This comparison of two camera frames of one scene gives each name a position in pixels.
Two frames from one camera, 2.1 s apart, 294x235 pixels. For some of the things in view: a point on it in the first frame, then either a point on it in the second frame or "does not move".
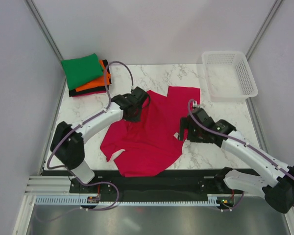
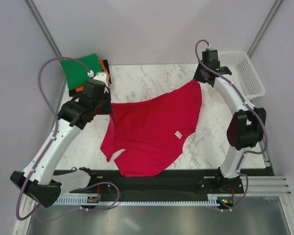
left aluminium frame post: [44, 28] does not move
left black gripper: [136, 119] to [108, 110]
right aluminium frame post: [276, 6] does not move
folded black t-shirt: [73, 92] does not move
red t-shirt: [149, 145] does not move
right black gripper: [185, 123] to [196, 76]
